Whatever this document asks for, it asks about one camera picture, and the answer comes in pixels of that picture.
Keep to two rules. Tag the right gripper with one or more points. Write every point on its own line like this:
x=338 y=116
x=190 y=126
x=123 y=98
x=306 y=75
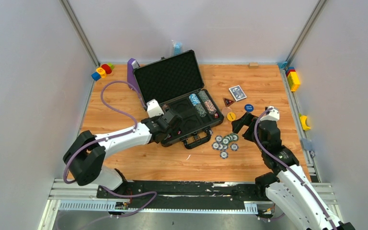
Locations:
x=237 y=125

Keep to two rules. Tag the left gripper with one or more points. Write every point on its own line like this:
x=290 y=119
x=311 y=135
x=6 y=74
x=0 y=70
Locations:
x=174 y=120

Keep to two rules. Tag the yellow big blind button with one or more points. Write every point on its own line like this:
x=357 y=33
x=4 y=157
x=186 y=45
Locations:
x=231 y=116

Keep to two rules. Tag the blue small blind button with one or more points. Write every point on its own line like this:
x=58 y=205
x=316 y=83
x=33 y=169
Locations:
x=249 y=108

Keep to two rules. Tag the blue playing card deck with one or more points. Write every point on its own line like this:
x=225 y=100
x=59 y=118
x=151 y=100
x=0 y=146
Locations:
x=237 y=93

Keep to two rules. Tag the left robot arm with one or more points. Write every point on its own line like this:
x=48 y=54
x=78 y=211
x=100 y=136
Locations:
x=85 y=158

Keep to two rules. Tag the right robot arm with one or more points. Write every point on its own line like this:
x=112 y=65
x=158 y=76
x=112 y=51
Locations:
x=286 y=184

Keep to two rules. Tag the black poker set case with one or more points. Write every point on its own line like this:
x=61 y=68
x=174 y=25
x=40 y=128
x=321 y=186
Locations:
x=170 y=81

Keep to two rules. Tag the clear pink dealer button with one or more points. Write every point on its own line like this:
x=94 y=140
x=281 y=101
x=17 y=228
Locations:
x=226 y=110

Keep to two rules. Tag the loose chip right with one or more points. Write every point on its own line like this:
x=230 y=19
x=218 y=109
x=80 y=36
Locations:
x=234 y=147

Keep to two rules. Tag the loose chip top left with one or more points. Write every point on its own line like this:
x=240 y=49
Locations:
x=218 y=138

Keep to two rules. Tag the red triangular card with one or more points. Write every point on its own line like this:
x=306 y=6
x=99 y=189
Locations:
x=228 y=101

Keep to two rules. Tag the pink white poker chip stack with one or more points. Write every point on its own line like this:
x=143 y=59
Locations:
x=210 y=107

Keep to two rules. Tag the loose chip front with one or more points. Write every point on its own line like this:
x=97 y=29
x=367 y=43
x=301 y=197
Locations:
x=223 y=154

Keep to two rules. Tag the light blue poker chip stack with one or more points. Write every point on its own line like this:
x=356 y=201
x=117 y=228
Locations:
x=194 y=99

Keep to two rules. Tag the dark green poker chip stack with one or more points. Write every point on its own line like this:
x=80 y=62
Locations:
x=203 y=96

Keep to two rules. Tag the small wooden block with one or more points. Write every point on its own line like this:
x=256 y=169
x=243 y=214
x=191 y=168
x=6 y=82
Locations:
x=253 y=65

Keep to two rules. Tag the yellow curved toy piece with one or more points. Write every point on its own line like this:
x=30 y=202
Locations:
x=304 y=122

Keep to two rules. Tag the purple stand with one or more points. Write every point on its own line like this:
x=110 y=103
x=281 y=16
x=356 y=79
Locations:
x=132 y=64

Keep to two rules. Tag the yellow red toy brick block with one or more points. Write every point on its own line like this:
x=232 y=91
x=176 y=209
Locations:
x=293 y=79

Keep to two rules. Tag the coloured toy cylinders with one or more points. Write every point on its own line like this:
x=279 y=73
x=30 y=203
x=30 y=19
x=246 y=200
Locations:
x=102 y=71

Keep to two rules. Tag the light blue bottle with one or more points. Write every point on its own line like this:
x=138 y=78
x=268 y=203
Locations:
x=177 y=48

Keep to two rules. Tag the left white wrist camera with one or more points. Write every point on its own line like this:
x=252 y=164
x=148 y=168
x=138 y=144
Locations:
x=154 y=109

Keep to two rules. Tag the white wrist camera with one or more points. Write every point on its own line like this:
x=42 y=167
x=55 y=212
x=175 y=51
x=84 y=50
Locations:
x=154 y=109
x=272 y=114

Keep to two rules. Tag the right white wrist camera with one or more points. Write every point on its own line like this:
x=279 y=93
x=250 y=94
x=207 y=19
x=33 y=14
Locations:
x=272 y=114

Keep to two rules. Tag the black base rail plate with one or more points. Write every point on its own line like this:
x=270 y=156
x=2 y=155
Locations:
x=241 y=191

